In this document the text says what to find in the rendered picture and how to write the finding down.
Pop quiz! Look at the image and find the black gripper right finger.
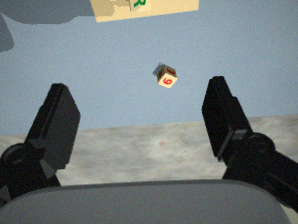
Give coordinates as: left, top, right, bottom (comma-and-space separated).
202, 76, 298, 214

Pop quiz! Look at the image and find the beige flat mat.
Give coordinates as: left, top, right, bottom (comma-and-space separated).
90, 0, 199, 22

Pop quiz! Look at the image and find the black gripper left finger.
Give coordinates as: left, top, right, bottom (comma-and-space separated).
0, 83, 81, 208

